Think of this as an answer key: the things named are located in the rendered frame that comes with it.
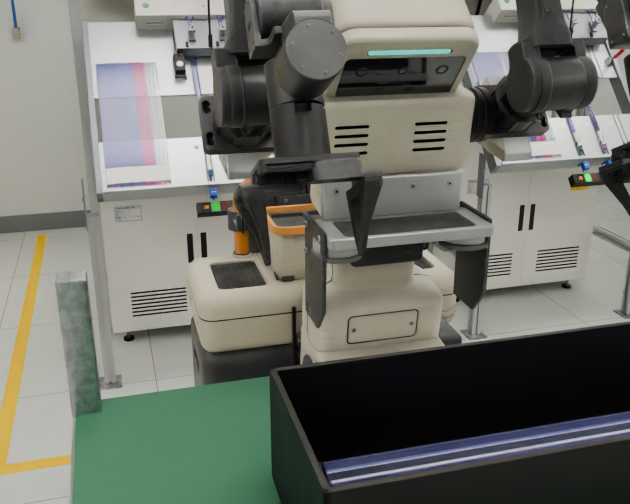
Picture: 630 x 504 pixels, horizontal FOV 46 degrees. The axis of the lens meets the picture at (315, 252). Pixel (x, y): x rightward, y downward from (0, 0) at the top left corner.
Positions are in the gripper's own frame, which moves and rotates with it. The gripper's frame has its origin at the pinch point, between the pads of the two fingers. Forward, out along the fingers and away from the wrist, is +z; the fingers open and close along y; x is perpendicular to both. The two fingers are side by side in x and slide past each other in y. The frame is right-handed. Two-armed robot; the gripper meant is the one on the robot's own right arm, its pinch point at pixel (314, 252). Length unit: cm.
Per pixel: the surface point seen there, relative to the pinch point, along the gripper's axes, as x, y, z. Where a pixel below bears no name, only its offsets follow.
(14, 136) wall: 359, -73, -116
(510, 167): 181, 126, -42
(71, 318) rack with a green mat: 5.7, -24.1, 3.6
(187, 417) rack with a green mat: 7.5, -13.8, 15.0
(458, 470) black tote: -23.3, 2.2, 18.1
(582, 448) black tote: -23.3, 11.9, 18.2
